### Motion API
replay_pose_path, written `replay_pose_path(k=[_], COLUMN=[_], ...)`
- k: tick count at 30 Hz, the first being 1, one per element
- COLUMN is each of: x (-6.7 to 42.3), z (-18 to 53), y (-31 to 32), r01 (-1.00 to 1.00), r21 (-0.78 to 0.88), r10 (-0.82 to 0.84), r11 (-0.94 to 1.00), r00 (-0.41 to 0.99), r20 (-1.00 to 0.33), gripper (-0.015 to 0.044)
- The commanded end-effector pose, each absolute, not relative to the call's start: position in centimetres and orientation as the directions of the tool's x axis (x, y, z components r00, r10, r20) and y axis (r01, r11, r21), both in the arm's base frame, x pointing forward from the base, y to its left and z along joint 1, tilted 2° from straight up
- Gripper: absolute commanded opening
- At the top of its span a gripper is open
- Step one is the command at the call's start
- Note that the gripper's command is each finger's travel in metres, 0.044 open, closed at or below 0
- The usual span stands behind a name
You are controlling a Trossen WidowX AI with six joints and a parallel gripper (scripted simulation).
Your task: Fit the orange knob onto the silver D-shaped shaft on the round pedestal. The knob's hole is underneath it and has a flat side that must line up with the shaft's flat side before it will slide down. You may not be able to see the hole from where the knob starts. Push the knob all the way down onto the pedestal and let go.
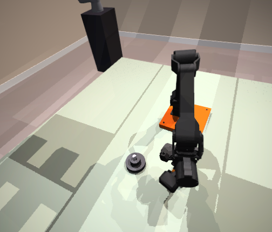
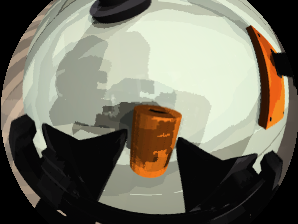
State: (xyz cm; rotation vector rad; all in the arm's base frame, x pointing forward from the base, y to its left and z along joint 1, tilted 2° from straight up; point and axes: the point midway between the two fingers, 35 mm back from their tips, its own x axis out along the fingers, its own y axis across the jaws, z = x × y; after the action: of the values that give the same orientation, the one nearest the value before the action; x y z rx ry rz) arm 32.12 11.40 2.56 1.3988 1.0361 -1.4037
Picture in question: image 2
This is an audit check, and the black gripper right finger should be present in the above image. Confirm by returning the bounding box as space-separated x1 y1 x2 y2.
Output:
176 137 258 213

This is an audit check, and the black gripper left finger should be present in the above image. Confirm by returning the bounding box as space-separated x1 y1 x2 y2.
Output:
41 123 128 201

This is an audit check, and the black round pedestal with silver shaft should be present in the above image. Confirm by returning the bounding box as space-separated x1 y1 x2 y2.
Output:
89 0 152 24

